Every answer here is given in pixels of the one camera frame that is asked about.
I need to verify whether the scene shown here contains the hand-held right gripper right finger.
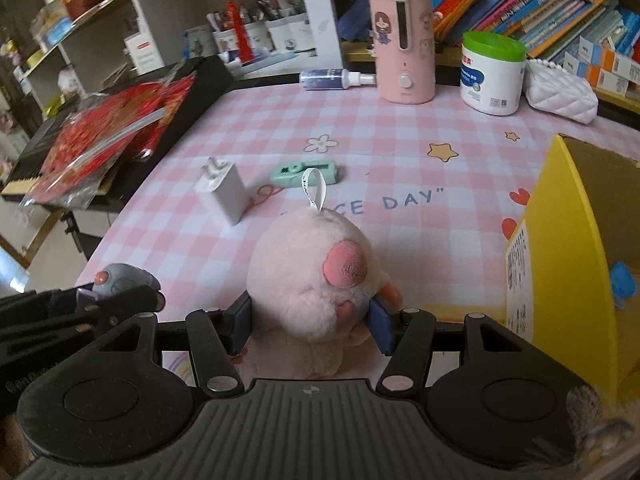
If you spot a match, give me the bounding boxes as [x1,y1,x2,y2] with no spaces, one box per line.
[369,296,533,395]

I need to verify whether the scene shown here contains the red hanging ornament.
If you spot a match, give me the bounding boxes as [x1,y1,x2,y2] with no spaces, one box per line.
[222,0,253,63]

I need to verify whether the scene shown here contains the black keyboard stand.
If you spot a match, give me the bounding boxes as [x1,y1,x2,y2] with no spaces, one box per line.
[60,210,108,256]

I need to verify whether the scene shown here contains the blue plastic clip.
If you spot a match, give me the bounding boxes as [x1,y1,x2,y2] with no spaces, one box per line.
[610,261,640,311]

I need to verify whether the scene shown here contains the white desk pen cups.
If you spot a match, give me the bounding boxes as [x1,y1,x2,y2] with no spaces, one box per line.
[212,17,316,63]

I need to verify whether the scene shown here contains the pink humidifier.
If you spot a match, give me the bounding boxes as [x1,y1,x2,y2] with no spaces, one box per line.
[367,0,437,106]

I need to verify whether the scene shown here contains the white charger plug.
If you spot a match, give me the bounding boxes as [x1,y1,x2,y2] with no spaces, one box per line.
[194,156,247,227]

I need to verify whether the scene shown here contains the white open shelf unit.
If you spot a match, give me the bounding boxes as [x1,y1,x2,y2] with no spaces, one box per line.
[15,0,321,111]

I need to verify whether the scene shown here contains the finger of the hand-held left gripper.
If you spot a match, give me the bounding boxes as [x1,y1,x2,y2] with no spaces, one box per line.
[0,284,163,361]

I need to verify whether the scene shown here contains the white box with red label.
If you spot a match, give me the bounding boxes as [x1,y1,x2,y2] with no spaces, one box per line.
[122,30,166,73]

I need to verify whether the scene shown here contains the row of colourful books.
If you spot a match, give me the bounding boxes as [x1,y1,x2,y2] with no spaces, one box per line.
[340,0,640,58]

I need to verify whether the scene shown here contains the green correction tape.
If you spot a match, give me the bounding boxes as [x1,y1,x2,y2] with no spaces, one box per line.
[269,160,341,188]

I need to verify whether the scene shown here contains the pink checked tablecloth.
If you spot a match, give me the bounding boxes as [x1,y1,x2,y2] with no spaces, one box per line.
[75,80,640,376]

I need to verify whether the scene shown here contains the yellow cardboard box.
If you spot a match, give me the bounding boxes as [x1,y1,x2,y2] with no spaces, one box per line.
[502,133,640,406]

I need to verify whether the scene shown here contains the black keyboard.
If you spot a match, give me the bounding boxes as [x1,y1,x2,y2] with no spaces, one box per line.
[0,55,236,206]

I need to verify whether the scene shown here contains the pale pink plush toy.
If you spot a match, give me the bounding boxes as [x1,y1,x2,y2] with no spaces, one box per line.
[246,167,403,380]

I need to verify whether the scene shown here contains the small spray bottle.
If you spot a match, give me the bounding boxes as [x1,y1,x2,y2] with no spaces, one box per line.
[299,68,377,91]

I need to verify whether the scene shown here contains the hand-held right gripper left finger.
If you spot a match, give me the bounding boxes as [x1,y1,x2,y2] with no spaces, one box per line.
[95,291,253,395]

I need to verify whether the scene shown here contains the white quilted purse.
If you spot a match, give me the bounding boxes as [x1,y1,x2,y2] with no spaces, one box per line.
[522,58,599,125]

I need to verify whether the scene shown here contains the white jar with green lid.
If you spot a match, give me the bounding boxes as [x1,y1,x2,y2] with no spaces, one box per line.
[460,31,527,116]

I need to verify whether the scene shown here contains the grey mouse toy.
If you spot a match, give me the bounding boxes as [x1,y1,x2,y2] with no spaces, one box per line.
[94,262,166,311]

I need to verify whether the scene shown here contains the red patterned packet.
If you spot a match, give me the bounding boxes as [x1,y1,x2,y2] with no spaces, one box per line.
[22,75,196,208]

